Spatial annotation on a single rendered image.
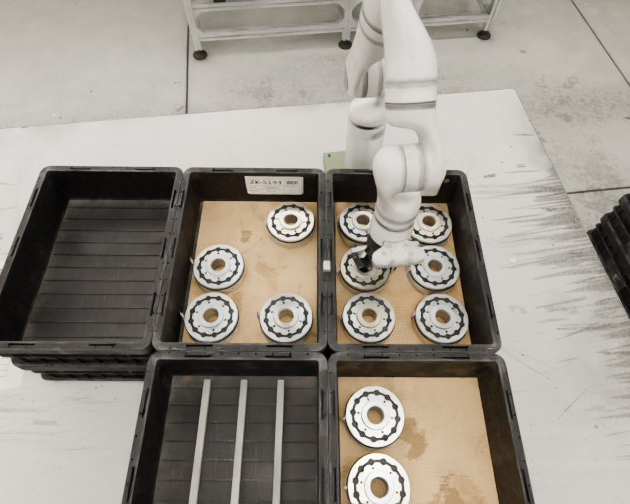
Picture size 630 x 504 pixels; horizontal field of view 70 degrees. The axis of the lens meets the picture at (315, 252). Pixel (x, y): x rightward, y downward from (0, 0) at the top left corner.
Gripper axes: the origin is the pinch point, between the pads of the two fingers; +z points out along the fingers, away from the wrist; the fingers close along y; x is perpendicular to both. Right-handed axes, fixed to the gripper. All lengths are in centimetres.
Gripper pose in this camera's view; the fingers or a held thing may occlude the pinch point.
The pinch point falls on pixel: (379, 267)
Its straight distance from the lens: 94.3
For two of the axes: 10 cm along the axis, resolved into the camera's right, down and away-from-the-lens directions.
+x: 1.3, 8.6, -4.9
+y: -9.9, 1.0, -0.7
